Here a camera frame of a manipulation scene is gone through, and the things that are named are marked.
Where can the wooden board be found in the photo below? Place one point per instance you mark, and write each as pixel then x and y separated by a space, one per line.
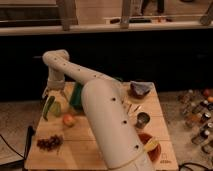
pixel 79 150

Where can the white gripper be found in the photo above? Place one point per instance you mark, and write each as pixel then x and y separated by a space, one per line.
pixel 54 85

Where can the bunch of dark grapes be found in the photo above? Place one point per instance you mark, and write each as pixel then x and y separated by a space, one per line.
pixel 51 143

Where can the orange fruit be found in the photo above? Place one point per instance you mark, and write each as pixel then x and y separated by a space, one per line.
pixel 68 120

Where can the wooden shelf rail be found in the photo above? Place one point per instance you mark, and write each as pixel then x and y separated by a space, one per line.
pixel 102 28

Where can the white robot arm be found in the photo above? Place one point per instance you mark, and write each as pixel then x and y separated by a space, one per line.
pixel 118 141

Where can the yellow food piece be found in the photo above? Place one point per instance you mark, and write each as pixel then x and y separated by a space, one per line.
pixel 151 144

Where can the green pepper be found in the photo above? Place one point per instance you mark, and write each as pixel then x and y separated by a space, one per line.
pixel 47 106

